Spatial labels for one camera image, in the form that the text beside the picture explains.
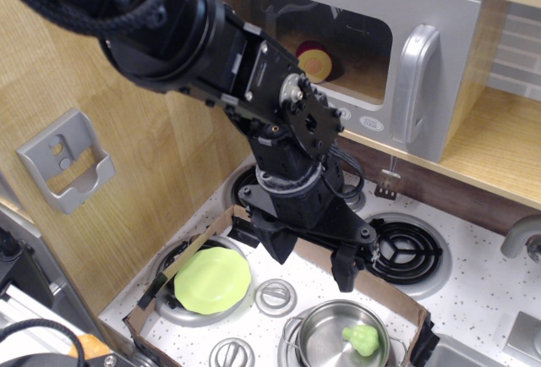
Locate green toy broccoli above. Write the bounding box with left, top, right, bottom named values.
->
left=342, top=325, right=380, bottom=357

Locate small hanging metal spatula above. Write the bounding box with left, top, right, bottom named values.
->
left=374, top=156, right=402, bottom=200

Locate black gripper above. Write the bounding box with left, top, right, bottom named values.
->
left=240, top=162, right=377, bottom=293

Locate stainless steel pot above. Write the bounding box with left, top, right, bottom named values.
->
left=277, top=299, right=407, bottom=366

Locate grey wall holder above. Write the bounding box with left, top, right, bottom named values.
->
left=16, top=108, right=116, bottom=215

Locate grey burner front left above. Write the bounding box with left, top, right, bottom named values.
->
left=156, top=236, right=246, bottom=327

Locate grey toy faucet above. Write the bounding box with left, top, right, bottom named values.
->
left=500, top=215, right=540, bottom=264

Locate grey stove knob upper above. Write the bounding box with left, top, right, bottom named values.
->
left=254, top=278, right=298, bottom=318

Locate steel sink basin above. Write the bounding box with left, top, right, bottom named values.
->
left=422, top=309, right=541, bottom=367

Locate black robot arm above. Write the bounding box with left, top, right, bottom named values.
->
left=21, top=0, right=376, bottom=292

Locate black braided cable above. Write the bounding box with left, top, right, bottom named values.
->
left=0, top=318, right=87, bottom=367

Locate grey stove knob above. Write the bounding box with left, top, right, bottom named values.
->
left=254, top=278, right=298, bottom=318
left=209, top=337, right=255, bottom=367

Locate yellow red toy food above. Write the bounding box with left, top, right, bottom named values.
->
left=296, top=41, right=333, bottom=84

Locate grey toy microwave door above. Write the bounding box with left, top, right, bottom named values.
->
left=224, top=0, right=484, bottom=162

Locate black coil burner right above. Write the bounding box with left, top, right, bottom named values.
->
left=366, top=212, right=452, bottom=299

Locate grey stove knob lower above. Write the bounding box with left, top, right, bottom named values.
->
left=209, top=337, right=255, bottom=367

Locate light green plastic plate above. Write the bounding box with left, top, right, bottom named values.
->
left=173, top=247, right=252, bottom=315

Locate wooden shelf unit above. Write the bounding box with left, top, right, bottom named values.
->
left=343, top=0, right=540, bottom=209

